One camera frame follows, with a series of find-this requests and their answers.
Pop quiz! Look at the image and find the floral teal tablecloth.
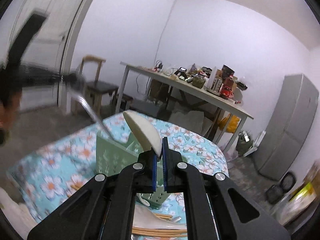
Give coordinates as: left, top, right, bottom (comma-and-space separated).
8, 114, 228, 225

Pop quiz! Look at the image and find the wooden chopstick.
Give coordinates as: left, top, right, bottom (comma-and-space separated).
154, 213, 172, 220
132, 227, 188, 237

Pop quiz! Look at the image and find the green plastic utensil holder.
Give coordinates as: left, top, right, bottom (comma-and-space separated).
96, 132, 169, 209

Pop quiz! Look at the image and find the white long table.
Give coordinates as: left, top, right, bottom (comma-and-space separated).
115, 62, 254, 152

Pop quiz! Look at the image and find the wooden chair black seat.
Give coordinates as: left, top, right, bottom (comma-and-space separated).
78, 55, 119, 115

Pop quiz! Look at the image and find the white sack under table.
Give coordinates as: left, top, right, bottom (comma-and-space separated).
169, 111, 213, 137

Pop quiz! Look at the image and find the green jar on table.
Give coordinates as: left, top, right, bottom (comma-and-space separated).
192, 75, 206, 89

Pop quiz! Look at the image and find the metal spoon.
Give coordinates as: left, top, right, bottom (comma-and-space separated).
67, 73, 115, 140

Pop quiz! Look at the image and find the grey refrigerator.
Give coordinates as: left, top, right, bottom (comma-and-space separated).
252, 74, 319, 181

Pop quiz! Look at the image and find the black round floor appliance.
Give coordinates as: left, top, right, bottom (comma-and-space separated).
265, 171, 297, 205

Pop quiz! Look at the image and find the white panel door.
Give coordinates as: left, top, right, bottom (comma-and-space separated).
7, 0, 103, 112

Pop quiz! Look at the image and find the yellow plastic bag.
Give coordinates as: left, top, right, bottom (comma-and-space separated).
218, 114, 240, 133

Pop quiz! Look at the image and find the white ceramic spoon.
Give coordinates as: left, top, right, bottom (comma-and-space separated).
123, 111, 162, 157

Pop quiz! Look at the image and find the small dark stool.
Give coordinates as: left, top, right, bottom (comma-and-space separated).
112, 94, 133, 112

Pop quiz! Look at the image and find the red box on table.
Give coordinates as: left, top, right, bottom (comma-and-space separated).
220, 75, 234, 99

